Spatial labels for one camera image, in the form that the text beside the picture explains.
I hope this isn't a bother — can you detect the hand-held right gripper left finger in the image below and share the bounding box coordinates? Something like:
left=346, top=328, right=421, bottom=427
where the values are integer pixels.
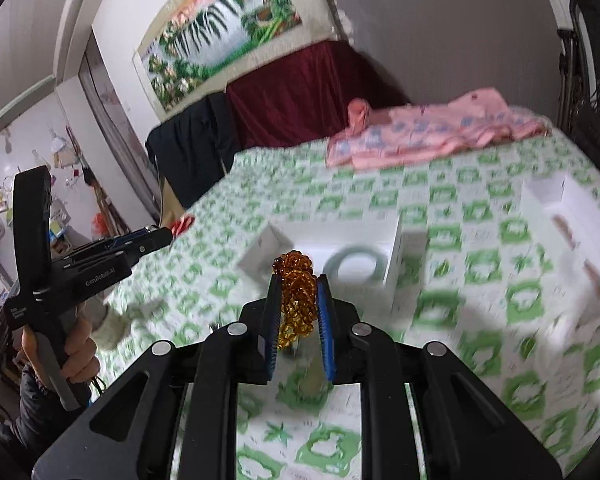
left=32, top=274, right=284, bottom=480

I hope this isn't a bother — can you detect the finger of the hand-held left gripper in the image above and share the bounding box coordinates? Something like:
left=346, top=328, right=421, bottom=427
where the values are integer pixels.
left=60, top=239, right=174, bottom=270
left=114, top=226, right=174, bottom=250

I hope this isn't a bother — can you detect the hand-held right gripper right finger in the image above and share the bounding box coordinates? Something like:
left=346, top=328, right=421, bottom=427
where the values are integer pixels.
left=316, top=274, right=563, bottom=480

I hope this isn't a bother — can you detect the amber bead bracelet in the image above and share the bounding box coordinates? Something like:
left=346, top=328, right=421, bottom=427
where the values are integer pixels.
left=272, top=250, right=317, bottom=352

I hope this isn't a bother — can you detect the white cardboard box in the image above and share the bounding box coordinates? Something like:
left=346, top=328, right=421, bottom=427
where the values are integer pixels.
left=237, top=217, right=404, bottom=311

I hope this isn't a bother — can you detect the person's left forearm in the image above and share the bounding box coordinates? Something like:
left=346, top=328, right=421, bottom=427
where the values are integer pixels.
left=0, top=360, right=97, bottom=458

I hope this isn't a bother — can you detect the person's left hand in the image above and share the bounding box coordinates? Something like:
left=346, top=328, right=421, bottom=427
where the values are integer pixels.
left=20, top=317, right=104, bottom=386

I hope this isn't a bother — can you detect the tan cloth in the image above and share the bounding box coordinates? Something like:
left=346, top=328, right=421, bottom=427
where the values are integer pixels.
left=159, top=175, right=188, bottom=229

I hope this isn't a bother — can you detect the pale green jade bangle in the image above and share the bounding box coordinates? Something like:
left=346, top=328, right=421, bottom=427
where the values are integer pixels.
left=322, top=250, right=387, bottom=286

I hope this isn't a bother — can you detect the black garment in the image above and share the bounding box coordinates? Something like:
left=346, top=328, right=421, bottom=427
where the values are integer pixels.
left=145, top=92, right=241, bottom=208

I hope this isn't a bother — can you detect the green patterned tablecloth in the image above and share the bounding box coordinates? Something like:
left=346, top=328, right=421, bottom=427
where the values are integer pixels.
left=100, top=127, right=600, bottom=480

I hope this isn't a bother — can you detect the dark red velvet cloth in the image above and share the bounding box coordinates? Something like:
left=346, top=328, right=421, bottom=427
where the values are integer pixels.
left=225, top=40, right=412, bottom=152

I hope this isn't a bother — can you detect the pink floral cloth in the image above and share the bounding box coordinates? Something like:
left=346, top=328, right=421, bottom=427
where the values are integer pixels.
left=326, top=87, right=551, bottom=170

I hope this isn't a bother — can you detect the white box lid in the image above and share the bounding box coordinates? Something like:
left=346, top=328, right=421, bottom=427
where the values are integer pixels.
left=520, top=172, right=600, bottom=306

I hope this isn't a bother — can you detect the black folding chair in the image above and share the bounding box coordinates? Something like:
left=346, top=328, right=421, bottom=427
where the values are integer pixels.
left=555, top=0, right=600, bottom=196

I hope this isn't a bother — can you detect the waterfall landscape wall painting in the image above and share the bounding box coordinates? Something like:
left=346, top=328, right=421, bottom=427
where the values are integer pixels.
left=132, top=0, right=303, bottom=113

